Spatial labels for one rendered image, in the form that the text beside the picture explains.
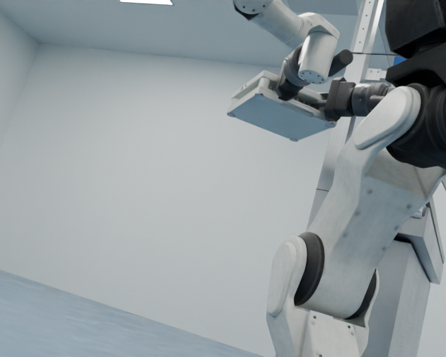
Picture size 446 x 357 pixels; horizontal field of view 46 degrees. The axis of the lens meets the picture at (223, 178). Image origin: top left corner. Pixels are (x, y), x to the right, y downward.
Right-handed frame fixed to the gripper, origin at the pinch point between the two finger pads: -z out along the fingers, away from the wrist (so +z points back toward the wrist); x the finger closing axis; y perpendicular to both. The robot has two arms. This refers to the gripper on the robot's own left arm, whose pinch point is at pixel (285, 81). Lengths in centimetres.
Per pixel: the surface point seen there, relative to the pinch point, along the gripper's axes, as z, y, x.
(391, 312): -31, 63, 50
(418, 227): -21, 60, 22
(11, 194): -548, -154, 38
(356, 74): -32, 32, -24
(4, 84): -550, -207, -89
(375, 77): -33, 39, -26
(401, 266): -31, 63, 34
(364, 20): -33, 30, -45
